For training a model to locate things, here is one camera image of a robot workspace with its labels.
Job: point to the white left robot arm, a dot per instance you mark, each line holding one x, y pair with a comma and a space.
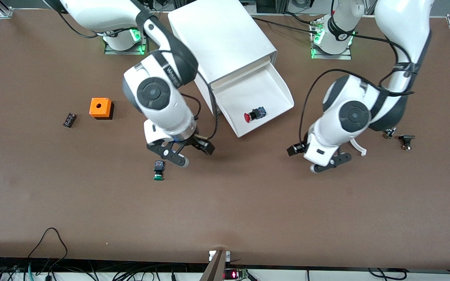
354, 117

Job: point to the white drawer cabinet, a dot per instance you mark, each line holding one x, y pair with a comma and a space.
225, 35

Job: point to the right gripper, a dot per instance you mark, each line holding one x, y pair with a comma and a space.
196, 142

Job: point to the dark brown cylindrical capacitor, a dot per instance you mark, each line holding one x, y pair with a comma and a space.
69, 119

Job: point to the white curved plastic bracket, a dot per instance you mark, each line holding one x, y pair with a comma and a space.
359, 149

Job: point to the green push button switch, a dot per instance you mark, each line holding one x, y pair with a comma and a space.
159, 169

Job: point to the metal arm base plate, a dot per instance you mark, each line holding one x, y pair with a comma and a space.
125, 50
330, 56

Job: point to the white plastic drawer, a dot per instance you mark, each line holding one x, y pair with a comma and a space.
240, 72
256, 89

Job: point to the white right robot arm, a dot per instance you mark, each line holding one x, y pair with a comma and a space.
158, 93

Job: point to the device with red display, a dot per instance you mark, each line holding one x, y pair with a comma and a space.
234, 274

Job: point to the small silver metal part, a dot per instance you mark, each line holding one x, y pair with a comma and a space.
389, 134

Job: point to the orange button enclosure box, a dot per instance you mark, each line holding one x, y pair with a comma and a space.
100, 107

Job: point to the small black switch part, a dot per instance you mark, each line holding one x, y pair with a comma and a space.
406, 140

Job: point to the red push button switch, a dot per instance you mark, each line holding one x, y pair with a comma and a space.
254, 114

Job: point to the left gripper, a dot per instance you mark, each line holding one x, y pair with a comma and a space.
297, 148

